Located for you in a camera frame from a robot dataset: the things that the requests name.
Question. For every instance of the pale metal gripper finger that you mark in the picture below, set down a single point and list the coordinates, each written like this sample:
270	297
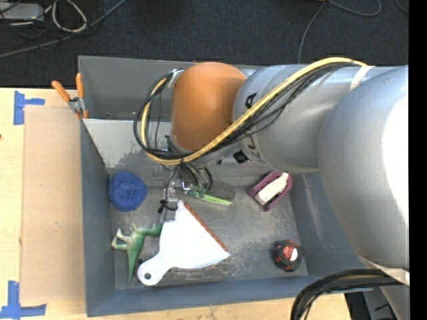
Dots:
172	202
165	202

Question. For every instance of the green-edged shiny metal scoop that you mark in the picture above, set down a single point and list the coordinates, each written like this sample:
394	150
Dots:
221	192

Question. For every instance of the blue scouring pad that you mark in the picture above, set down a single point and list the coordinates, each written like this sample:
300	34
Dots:
126	191

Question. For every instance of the white plastic dustpan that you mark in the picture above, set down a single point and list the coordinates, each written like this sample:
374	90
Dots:
190	242

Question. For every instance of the green toy dinosaur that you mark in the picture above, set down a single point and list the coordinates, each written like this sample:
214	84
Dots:
136	242

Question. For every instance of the grey metal bin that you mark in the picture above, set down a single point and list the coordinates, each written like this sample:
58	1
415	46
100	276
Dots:
253	225

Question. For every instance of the brown cardboard board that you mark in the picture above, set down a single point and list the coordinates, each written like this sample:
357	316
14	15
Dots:
50	205

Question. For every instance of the black and red toy ball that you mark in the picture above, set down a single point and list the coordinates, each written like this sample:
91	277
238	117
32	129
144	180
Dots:
288	255

